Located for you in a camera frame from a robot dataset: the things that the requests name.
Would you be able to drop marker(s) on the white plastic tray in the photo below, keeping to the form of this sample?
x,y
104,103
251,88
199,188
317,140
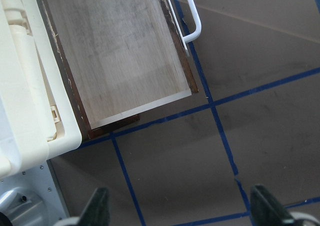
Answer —
x,y
37,121

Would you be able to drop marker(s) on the wooden drawer with white handle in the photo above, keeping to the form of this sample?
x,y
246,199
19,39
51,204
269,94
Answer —
x,y
118,59

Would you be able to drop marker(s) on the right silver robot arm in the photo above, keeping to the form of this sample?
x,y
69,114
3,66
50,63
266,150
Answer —
x,y
20,207

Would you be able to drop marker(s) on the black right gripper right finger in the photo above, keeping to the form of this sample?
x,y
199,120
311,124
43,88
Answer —
x,y
266,210

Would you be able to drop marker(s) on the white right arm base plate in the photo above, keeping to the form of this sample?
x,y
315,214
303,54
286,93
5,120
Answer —
x,y
50,191

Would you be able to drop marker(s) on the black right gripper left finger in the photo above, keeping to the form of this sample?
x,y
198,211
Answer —
x,y
97,210

